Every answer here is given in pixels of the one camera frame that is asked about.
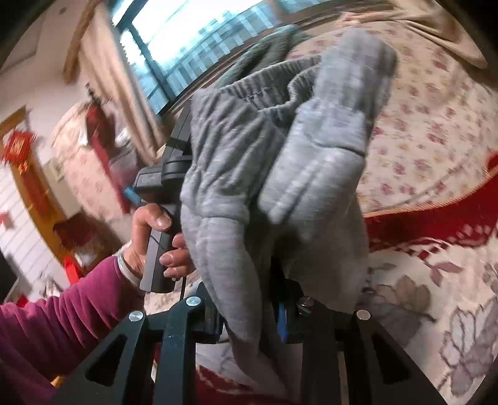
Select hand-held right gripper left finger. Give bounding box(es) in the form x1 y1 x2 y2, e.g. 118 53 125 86
50 281 225 405

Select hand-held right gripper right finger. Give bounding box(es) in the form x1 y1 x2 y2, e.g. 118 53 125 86
272 269 448 405

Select grey pants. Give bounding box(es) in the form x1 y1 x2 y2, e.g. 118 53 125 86
180 29 400 398

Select person's left forearm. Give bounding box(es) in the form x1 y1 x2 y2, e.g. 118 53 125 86
0 255 145 405

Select person's left hand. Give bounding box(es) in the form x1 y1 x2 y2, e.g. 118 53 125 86
124 205 192 279

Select beige curtain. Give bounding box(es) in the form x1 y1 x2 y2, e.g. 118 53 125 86
63 0 165 157

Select window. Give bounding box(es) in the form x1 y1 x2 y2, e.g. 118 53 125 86
111 0 351 114

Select green knitted cardigan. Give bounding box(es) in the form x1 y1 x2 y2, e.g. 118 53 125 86
214 24 312 93

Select red and cream floral blanket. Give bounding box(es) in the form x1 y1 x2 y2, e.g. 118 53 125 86
144 152 498 405

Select cream floral bed sheet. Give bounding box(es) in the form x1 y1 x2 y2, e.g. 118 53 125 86
284 19 498 219

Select tan quilt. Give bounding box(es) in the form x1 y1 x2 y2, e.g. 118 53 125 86
335 0 491 71

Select pale bangle bracelet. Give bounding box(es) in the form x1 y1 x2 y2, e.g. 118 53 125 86
116 243 143 289

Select wooden door frame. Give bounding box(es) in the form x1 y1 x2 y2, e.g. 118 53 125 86
0 107 71 266

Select red knot wall ornament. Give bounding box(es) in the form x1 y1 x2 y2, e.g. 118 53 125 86
2 130 38 174

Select black wall television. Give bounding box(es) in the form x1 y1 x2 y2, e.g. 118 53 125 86
0 252 19 301

